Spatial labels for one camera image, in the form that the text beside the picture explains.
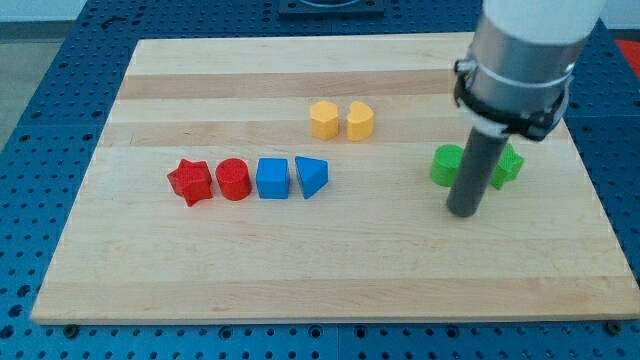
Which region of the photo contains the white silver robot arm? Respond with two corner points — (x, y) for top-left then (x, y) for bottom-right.
(454, 0), (606, 141)

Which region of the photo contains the blue cube block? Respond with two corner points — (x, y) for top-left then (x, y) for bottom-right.
(256, 158), (290, 199)

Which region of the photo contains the blue triangle block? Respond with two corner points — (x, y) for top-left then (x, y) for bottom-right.
(294, 156), (329, 199)

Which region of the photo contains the yellow pentagon block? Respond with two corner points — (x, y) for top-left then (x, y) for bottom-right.
(310, 101), (339, 140)

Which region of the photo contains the yellow heart block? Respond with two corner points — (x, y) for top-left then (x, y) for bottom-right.
(347, 101), (375, 141)

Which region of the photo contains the wooden board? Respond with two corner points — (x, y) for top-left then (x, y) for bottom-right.
(31, 33), (639, 325)

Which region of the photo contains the red cylinder block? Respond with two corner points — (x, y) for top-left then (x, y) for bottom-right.
(215, 158), (252, 201)

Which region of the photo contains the red star block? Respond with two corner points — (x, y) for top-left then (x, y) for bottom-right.
(167, 159), (213, 207)

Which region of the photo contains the green cylinder block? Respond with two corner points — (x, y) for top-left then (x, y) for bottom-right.
(429, 144), (464, 187)

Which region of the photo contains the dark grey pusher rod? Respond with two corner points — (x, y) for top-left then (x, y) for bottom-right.
(446, 128), (508, 218)

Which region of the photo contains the green star block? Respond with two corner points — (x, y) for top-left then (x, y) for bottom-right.
(490, 143), (525, 190)

